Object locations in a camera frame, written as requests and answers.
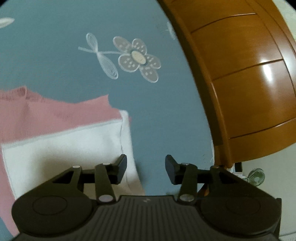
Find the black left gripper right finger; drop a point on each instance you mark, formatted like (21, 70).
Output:
(224, 201)

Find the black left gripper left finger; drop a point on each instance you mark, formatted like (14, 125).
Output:
(68, 201)

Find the pink and white knit sweater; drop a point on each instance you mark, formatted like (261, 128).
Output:
(41, 138)

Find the white charger box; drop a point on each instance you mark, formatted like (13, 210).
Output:
(236, 169)

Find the small green desk fan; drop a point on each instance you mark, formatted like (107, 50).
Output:
(256, 177)

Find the wooden headboard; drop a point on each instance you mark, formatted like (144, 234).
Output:
(242, 57)

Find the blue floral bed sheet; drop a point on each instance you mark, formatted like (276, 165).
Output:
(75, 51)

